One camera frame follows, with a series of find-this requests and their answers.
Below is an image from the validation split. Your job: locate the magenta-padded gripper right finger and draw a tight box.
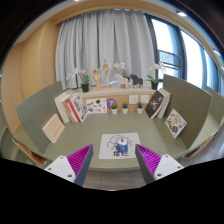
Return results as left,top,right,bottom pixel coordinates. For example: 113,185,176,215
134,143,185,185

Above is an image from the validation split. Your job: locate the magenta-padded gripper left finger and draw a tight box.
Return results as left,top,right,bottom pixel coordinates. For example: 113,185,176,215
43,143,94,187

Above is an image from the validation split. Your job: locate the blue and white computer mouse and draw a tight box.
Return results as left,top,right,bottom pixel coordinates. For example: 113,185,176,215
115,137,129,154

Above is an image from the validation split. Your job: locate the white mouse pad with drawing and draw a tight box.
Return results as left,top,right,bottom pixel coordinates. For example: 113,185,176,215
98,132,142,160

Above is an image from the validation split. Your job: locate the beige card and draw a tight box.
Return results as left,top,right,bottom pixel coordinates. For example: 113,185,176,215
41,113,66,145

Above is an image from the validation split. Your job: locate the colourful sticker sheet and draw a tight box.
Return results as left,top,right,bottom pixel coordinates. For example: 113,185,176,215
164,107,188,139

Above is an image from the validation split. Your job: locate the brown book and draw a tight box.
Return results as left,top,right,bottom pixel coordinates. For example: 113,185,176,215
62,99,77,124

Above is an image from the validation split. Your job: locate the green desk partition panel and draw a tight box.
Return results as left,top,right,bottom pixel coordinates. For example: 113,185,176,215
15,81,65,155
162,73,213,150

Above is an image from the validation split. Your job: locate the small plant in white pot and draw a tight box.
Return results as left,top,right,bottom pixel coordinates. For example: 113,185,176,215
121,102,129,115
136,101,144,115
110,103,119,115

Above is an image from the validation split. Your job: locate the red and white magazine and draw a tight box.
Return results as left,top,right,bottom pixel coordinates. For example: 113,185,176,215
66,92,88,124

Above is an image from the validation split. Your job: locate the black book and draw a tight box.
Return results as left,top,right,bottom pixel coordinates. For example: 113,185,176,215
144,90,165,119

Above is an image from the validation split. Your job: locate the white spiral-bound book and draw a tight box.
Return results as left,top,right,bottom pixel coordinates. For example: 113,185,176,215
156,88,172,120

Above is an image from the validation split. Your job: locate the white illustrated card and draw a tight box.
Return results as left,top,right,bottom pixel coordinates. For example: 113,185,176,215
85,97,108,115

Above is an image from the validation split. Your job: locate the white orchid in black pot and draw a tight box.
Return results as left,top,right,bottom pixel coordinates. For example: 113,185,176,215
65,67,91,93
146,62,167,91
113,61,129,81

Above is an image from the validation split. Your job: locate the purple round number sign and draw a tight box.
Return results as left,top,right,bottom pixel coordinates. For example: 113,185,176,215
106,97,118,110

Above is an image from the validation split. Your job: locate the black wooden horse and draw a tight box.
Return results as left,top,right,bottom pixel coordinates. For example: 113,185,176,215
129,73,144,88

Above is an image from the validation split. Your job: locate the pink wooden horse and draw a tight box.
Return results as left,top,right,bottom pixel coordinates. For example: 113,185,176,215
114,73,130,90

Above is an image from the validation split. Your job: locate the wooden hand model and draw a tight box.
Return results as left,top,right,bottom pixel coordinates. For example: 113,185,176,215
91,66,102,91

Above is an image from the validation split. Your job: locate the wooden artist mannequin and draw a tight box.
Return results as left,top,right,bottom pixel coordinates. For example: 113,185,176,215
102,58,113,88

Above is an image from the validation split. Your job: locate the dark-framed window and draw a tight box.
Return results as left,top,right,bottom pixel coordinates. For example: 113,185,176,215
144,13,224,98

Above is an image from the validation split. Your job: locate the grey curtain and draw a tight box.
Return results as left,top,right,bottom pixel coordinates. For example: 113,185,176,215
54,8,156,91

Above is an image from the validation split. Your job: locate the ceiling light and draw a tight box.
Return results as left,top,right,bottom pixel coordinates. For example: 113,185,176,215
175,10,188,18

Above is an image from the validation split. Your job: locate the white wall socket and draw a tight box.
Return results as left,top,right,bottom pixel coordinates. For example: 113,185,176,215
128,94,139,105
140,94,150,105

